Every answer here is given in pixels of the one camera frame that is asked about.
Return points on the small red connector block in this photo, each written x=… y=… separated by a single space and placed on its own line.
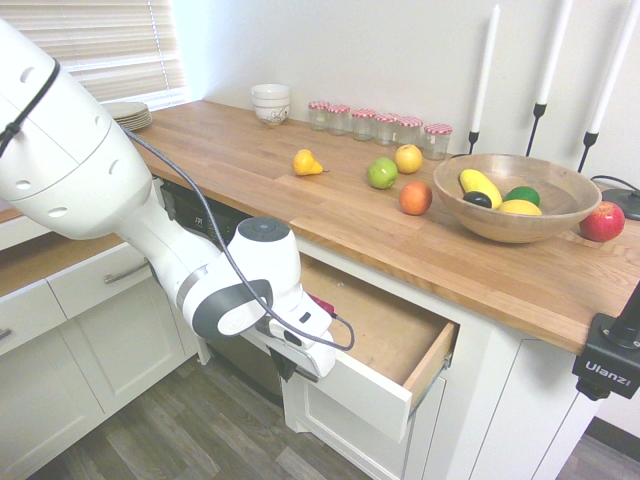
x=322 y=304

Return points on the glass jar checkered lid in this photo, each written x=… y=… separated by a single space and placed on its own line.
x=363 y=126
x=410 y=132
x=437 y=143
x=338 y=121
x=318 y=117
x=386 y=131

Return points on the small black fruit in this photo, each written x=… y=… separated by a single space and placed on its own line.
x=476 y=199

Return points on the plain white bowl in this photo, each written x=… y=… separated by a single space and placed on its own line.
x=270 y=94

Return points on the tall white candle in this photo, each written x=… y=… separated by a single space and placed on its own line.
x=486 y=70
x=555 y=50
x=612 y=70

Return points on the large wooden bowl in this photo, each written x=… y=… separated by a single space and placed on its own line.
x=510 y=227

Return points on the white front wooden drawer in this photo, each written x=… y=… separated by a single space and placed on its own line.
x=380 y=320

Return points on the green lime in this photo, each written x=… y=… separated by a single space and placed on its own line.
x=523 y=195

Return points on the black candle holder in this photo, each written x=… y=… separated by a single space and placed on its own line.
x=539 y=112
x=591 y=140
x=473 y=136

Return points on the black round stand base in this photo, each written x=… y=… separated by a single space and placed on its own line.
x=629 y=205

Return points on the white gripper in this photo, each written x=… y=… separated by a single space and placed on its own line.
x=315 y=357

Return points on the yellow lemon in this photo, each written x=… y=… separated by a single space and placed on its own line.
x=520 y=207

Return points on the yellow apple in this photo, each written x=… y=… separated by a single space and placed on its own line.
x=409 y=159

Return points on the stack of cream plates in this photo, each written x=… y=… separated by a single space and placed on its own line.
x=130 y=117

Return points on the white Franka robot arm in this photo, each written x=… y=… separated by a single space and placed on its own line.
x=75 y=165

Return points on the red apple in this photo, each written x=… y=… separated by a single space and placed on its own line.
x=602 y=222

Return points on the white side cabinet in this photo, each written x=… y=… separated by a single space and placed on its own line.
x=75 y=360

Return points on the yellow banana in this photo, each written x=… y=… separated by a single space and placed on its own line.
x=479 y=185

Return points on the green apple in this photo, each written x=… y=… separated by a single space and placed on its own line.
x=382 y=173

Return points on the white patterned bowl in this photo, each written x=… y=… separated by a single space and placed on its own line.
x=270 y=115

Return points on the orange red peach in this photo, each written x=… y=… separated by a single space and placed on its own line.
x=415 y=198

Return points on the white counter cabinet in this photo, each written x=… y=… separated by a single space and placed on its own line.
x=500 y=400

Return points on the yellow pear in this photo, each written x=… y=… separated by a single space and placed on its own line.
x=306 y=164

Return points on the white window blind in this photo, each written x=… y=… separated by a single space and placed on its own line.
x=100 y=45

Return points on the black Ulanzi camera clamp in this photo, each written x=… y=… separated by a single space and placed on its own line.
x=607 y=370

